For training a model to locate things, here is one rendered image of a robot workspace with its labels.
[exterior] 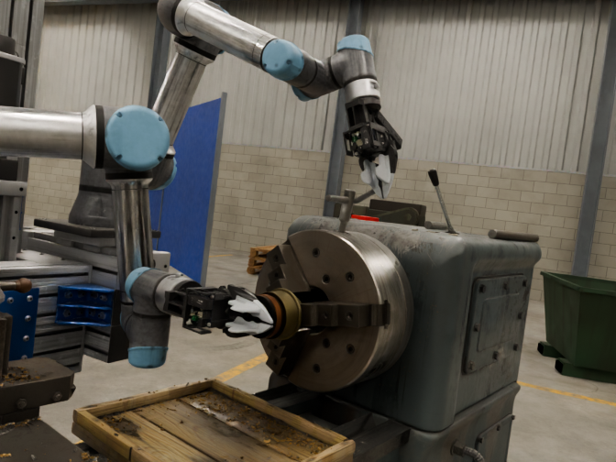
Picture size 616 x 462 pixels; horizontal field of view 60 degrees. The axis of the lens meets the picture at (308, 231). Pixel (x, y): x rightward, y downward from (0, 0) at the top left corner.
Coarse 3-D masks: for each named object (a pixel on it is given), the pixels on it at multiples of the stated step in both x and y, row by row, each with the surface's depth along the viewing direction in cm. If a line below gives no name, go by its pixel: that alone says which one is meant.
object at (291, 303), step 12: (264, 300) 92; (276, 300) 94; (288, 300) 95; (276, 312) 92; (288, 312) 93; (300, 312) 95; (276, 324) 92; (288, 324) 93; (300, 324) 95; (264, 336) 92; (276, 336) 94; (288, 336) 96
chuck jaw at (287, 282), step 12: (288, 240) 109; (276, 252) 106; (288, 252) 106; (276, 264) 106; (288, 264) 104; (276, 276) 104; (288, 276) 102; (300, 276) 105; (276, 288) 100; (288, 288) 100; (300, 288) 103; (312, 288) 106
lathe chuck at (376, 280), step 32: (320, 256) 104; (352, 256) 99; (384, 256) 104; (256, 288) 114; (320, 288) 104; (352, 288) 99; (384, 288) 97; (320, 352) 103; (352, 352) 99; (384, 352) 99; (320, 384) 103; (352, 384) 101
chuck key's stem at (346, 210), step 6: (348, 192) 105; (354, 192) 105; (354, 198) 105; (342, 204) 105; (348, 204) 105; (342, 210) 105; (348, 210) 105; (342, 216) 105; (348, 216) 105; (342, 222) 106; (342, 228) 106
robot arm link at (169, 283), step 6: (168, 276) 103; (174, 276) 104; (180, 276) 103; (162, 282) 102; (168, 282) 101; (174, 282) 100; (162, 288) 101; (168, 288) 100; (156, 294) 101; (162, 294) 100; (156, 300) 101; (162, 300) 100; (174, 300) 99; (162, 306) 101
